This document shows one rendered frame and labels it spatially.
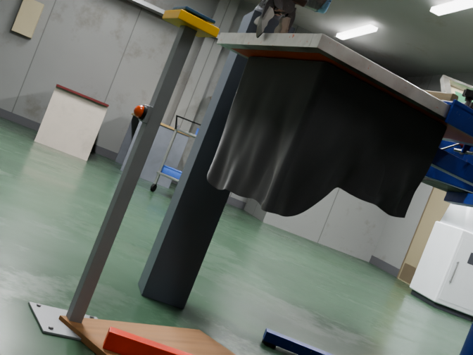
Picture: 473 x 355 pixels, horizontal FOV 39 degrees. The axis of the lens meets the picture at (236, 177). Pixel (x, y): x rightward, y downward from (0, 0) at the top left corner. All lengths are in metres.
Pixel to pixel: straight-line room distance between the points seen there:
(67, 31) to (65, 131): 2.60
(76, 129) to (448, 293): 4.65
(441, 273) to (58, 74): 6.23
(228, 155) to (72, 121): 6.26
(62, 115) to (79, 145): 0.40
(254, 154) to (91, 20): 8.69
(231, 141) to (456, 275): 5.57
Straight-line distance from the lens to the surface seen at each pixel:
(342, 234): 10.14
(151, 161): 8.84
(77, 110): 8.23
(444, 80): 4.03
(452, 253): 7.37
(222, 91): 2.60
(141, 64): 10.47
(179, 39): 1.93
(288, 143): 1.78
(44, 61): 10.44
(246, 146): 1.96
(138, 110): 1.90
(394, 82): 1.83
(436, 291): 7.39
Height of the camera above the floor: 0.61
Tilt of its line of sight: 1 degrees down
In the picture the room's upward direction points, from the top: 22 degrees clockwise
